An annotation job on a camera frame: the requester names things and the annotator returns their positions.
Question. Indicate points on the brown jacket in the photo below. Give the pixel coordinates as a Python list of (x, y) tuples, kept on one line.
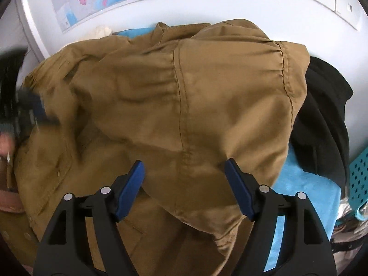
[(178, 100)]

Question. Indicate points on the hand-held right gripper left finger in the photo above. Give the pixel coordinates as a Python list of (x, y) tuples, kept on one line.
[(130, 189)]

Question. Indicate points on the blue plush blanket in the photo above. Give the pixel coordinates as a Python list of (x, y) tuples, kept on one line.
[(302, 184)]

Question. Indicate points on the black garment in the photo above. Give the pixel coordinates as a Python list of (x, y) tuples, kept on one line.
[(322, 115)]

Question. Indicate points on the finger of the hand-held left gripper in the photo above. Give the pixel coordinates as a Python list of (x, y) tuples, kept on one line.
[(40, 109)]

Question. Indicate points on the person's left hand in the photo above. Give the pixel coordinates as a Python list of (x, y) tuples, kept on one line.
[(3, 146)]

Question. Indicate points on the cream cloth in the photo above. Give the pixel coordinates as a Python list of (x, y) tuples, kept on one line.
[(102, 31)]

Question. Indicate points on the teal perforated basket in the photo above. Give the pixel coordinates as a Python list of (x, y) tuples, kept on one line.
[(359, 178)]

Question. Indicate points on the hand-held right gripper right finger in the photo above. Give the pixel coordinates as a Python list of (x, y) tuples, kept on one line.
[(240, 188)]

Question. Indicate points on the white wall switch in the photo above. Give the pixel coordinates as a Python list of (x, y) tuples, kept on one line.
[(349, 7)]

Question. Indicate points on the clothes in basket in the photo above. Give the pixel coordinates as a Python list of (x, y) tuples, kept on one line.
[(350, 235)]

